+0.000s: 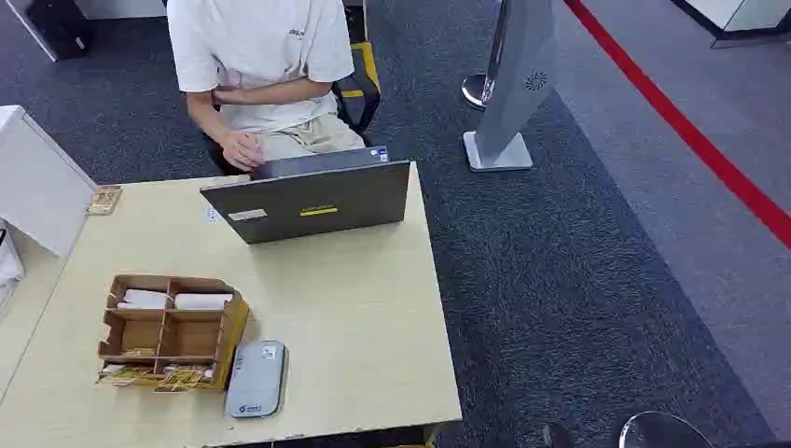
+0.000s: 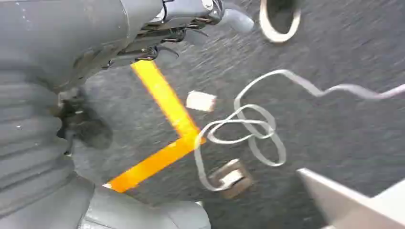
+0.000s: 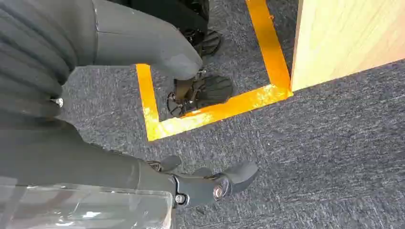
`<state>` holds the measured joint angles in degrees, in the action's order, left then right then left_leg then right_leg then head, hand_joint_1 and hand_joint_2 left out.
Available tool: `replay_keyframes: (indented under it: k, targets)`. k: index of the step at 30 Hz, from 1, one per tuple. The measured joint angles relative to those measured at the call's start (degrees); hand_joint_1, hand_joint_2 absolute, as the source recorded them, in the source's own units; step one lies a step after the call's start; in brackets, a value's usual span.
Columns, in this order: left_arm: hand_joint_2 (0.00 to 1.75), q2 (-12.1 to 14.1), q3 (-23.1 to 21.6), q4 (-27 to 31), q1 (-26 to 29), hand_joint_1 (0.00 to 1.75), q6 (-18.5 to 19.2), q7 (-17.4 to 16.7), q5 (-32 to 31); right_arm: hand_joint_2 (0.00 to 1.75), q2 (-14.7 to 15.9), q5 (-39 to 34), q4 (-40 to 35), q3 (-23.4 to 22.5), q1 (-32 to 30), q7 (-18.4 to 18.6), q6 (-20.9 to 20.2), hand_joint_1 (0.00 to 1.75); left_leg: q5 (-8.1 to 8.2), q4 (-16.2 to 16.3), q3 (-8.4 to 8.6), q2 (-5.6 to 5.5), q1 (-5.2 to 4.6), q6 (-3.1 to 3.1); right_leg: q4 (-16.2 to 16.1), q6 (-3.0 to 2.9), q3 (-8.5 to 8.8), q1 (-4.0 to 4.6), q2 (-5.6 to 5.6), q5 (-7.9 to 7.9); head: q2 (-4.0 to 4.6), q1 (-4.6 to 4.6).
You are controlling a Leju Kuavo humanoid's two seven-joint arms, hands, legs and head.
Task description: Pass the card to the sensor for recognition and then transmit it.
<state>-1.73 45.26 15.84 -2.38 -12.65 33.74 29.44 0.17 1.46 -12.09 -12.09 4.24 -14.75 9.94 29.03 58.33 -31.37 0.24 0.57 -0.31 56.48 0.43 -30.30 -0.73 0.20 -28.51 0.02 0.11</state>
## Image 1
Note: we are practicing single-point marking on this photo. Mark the person's right hand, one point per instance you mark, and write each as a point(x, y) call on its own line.
point(241, 151)

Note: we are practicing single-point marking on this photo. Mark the wooden compartment card box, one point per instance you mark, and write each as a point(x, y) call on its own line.
point(185, 337)

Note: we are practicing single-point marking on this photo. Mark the small white table sticker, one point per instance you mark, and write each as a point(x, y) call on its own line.
point(213, 215)

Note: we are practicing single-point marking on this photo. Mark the dark grey laptop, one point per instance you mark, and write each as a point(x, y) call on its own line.
point(309, 207)

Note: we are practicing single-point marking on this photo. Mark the person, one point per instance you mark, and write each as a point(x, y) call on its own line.
point(259, 37)

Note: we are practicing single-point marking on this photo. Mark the black yellow office chair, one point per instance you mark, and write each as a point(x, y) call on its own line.
point(358, 99)

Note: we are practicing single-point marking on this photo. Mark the gold card pack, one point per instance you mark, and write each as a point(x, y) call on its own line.
point(104, 200)

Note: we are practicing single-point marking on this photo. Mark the white card stack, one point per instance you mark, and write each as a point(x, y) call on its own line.
point(142, 300)
point(202, 302)

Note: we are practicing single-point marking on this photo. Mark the black cabinet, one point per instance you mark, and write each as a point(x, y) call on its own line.
point(55, 25)

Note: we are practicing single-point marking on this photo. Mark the grey card reader device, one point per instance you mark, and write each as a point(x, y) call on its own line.
point(256, 380)

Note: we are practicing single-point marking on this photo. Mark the gold card stack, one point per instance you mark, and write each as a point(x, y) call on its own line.
point(126, 375)
point(184, 378)

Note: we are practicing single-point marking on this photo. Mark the white plastic bag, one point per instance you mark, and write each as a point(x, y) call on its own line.
point(8, 266)

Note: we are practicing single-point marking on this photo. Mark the grey sign stand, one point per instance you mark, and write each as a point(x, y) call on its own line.
point(516, 93)

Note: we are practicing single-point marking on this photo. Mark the robot's black foot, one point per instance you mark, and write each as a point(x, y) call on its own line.
point(556, 436)

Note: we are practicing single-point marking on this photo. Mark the red floor tape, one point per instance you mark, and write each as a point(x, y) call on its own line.
point(692, 136)

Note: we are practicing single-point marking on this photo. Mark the round chrome base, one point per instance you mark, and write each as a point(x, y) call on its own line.
point(661, 433)

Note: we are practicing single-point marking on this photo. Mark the white glass counter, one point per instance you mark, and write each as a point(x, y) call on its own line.
point(741, 15)

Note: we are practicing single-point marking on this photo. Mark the chrome stanchion post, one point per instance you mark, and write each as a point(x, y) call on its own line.
point(477, 89)

